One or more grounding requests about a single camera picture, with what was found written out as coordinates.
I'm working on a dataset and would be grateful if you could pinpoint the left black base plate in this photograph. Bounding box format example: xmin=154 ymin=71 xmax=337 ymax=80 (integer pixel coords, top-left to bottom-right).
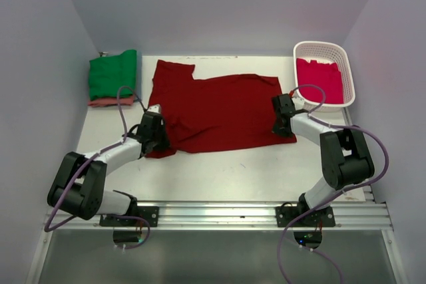
xmin=99 ymin=206 xmax=159 ymax=227

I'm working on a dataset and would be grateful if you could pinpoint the aluminium mounting rail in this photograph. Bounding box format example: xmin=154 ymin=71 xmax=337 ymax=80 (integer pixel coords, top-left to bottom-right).
xmin=41 ymin=180 xmax=395 ymax=231

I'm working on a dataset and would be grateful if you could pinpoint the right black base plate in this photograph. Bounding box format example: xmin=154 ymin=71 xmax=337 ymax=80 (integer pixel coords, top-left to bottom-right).
xmin=275 ymin=202 xmax=335 ymax=228

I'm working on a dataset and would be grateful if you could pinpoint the green folded t-shirt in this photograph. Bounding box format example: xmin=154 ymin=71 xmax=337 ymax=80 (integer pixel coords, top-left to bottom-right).
xmin=89 ymin=49 xmax=138 ymax=101

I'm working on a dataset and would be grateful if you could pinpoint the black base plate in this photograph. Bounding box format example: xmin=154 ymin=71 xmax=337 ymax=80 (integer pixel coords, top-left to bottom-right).
xmin=99 ymin=206 xmax=159 ymax=227
xmin=275 ymin=202 xmax=335 ymax=228

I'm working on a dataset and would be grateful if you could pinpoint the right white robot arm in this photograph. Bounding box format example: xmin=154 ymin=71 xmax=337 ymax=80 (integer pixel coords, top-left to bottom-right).
xmin=272 ymin=94 xmax=375 ymax=227

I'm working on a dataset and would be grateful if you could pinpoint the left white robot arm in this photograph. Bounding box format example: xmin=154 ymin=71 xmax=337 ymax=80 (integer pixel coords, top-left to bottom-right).
xmin=47 ymin=104 xmax=169 ymax=226

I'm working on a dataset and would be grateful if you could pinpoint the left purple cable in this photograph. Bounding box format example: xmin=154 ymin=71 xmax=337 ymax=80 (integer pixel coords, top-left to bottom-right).
xmin=43 ymin=85 xmax=149 ymax=233

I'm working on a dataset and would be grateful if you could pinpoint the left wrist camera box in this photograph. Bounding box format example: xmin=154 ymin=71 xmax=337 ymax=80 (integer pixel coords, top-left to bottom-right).
xmin=146 ymin=104 xmax=162 ymax=114

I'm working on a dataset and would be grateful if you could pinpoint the dark red t-shirt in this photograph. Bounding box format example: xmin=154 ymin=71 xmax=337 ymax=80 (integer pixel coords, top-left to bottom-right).
xmin=149 ymin=60 xmax=297 ymax=158

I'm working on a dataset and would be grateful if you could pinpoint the magenta t-shirt in basket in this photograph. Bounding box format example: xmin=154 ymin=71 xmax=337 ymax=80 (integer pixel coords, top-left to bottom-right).
xmin=296 ymin=58 xmax=343 ymax=104

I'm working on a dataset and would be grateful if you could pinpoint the pink folded t-shirt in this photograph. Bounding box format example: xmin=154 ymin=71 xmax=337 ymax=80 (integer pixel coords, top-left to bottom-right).
xmin=88 ymin=95 xmax=135 ymax=108

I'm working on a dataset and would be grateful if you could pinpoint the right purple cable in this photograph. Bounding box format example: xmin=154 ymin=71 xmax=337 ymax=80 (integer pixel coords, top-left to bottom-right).
xmin=276 ymin=84 xmax=390 ymax=281

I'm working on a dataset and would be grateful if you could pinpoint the purple cable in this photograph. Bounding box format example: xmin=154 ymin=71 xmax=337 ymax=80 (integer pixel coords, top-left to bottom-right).
xmin=43 ymin=85 xmax=149 ymax=233
xmin=276 ymin=84 xmax=390 ymax=281

